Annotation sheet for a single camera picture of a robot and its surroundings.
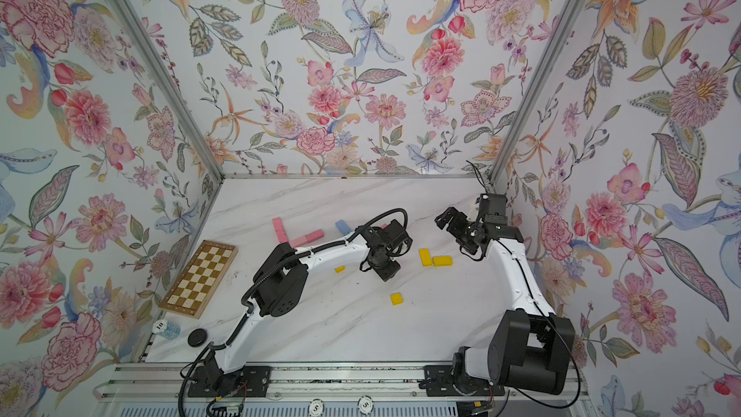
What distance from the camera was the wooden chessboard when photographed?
86 cm

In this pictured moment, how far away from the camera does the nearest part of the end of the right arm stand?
0.59 metres

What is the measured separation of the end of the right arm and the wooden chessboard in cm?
71
